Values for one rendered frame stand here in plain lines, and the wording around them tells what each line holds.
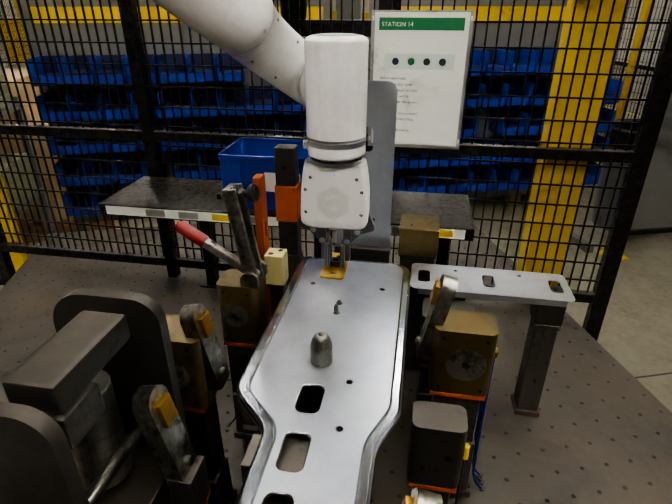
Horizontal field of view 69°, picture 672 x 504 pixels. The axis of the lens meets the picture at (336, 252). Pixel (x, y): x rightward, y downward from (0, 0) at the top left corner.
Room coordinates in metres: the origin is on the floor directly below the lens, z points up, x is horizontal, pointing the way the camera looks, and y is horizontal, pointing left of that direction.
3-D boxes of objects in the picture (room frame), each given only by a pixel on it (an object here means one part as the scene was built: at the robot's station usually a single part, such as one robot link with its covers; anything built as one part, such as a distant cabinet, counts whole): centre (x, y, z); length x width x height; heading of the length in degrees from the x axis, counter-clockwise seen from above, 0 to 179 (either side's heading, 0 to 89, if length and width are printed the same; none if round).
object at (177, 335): (0.55, 0.23, 0.88); 0.11 x 0.07 x 0.37; 80
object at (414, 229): (0.94, -0.18, 0.88); 0.08 x 0.08 x 0.36; 80
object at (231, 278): (0.72, 0.18, 0.87); 0.10 x 0.07 x 0.35; 80
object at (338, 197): (0.69, 0.00, 1.22); 0.10 x 0.07 x 0.11; 80
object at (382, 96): (0.95, -0.06, 1.17); 0.12 x 0.01 x 0.34; 80
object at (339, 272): (0.69, 0.00, 1.10); 0.08 x 0.04 x 0.01; 170
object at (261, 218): (0.81, 0.13, 0.95); 0.03 x 0.01 x 0.50; 170
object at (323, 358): (0.56, 0.02, 1.02); 0.03 x 0.03 x 0.07
